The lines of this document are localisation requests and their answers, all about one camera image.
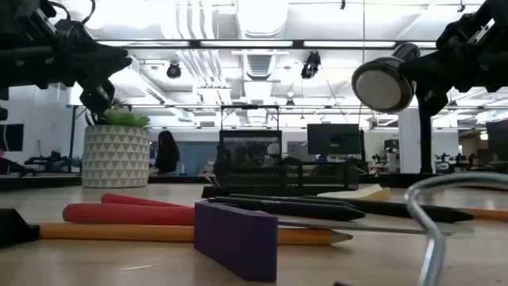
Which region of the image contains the black mesh desk organizer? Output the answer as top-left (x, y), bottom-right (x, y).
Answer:
top-left (202, 129), bottom-right (360, 199)

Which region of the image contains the white triangle-pattern plant pot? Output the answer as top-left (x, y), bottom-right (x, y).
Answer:
top-left (81, 125), bottom-right (151, 189)

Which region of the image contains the orange pencil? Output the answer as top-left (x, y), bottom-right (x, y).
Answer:
top-left (456, 207), bottom-right (508, 222)
top-left (38, 222), bottom-right (353, 246)

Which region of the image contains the black computer monitor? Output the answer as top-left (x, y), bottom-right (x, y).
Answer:
top-left (306, 123), bottom-right (362, 157)
top-left (486, 118), bottom-right (508, 162)

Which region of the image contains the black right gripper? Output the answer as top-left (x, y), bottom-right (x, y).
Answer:
top-left (398, 11), bottom-right (508, 117)

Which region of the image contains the green succulent plant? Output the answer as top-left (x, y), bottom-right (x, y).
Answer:
top-left (85, 101), bottom-right (151, 129)

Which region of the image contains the person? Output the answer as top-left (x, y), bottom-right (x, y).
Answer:
top-left (153, 129), bottom-right (182, 176)

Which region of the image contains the black wall screen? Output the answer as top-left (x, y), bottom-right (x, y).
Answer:
top-left (0, 123), bottom-right (25, 153)

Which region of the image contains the yellow sticky note pad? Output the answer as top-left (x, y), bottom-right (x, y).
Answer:
top-left (317, 183), bottom-right (392, 203)

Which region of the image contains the black pen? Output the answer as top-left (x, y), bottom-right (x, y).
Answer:
top-left (208, 196), bottom-right (366, 222)
top-left (303, 194), bottom-right (475, 224)
top-left (229, 193), bottom-right (358, 207)

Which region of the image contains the black ceiling spotlight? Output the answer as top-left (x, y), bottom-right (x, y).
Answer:
top-left (166, 61), bottom-right (183, 80)
top-left (300, 50), bottom-right (322, 80)

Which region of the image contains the black gooseneck desk lamp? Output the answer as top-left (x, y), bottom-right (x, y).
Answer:
top-left (351, 42), bottom-right (444, 188)

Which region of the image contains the purple eraser block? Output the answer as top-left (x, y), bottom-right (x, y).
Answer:
top-left (193, 201), bottom-right (279, 284)

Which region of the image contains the black table frame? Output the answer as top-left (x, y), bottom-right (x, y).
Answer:
top-left (0, 172), bottom-right (508, 192)

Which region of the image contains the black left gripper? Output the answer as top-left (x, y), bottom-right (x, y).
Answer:
top-left (0, 3), bottom-right (133, 115)

